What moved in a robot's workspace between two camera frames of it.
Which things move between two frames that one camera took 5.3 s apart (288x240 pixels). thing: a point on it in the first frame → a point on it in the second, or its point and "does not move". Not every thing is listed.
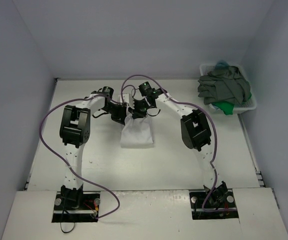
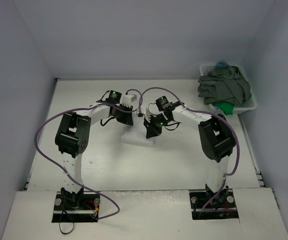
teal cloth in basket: (222, 64) does not move
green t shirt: (228, 108) does not move
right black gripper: (138, 112) → (153, 123)
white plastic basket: (251, 104) does not move
